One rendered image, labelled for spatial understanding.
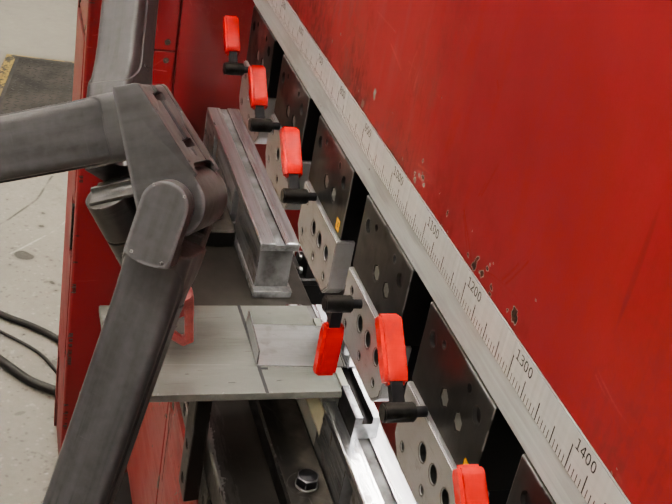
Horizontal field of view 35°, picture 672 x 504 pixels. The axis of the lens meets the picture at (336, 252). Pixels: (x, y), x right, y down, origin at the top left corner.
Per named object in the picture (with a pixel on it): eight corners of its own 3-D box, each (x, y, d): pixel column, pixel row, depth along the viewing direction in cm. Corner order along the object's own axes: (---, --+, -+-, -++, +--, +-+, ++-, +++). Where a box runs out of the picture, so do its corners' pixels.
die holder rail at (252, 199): (201, 153, 204) (207, 106, 199) (232, 154, 205) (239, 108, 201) (252, 298, 163) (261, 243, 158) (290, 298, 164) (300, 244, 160)
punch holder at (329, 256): (295, 235, 135) (316, 114, 127) (359, 237, 138) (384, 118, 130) (325, 301, 123) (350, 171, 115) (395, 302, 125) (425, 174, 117)
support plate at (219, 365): (98, 311, 132) (99, 304, 132) (305, 311, 140) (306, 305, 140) (110, 403, 117) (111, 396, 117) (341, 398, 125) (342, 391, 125)
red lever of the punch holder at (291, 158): (278, 123, 128) (284, 199, 125) (311, 125, 129) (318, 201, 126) (275, 129, 130) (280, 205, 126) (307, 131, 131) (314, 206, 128)
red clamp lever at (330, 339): (307, 369, 115) (323, 291, 110) (344, 368, 116) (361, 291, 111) (311, 379, 113) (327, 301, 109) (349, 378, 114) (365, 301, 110)
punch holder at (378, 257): (336, 326, 119) (363, 193, 111) (408, 326, 121) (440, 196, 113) (375, 413, 106) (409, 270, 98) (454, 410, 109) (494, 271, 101)
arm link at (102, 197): (89, 174, 117) (74, 205, 112) (146, 161, 115) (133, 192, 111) (116, 223, 121) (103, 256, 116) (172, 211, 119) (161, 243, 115)
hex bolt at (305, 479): (292, 477, 125) (294, 467, 124) (314, 476, 126) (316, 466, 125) (297, 493, 123) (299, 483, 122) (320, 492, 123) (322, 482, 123)
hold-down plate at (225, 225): (175, 163, 198) (177, 148, 196) (205, 165, 200) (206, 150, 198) (200, 246, 173) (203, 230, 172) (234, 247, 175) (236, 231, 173)
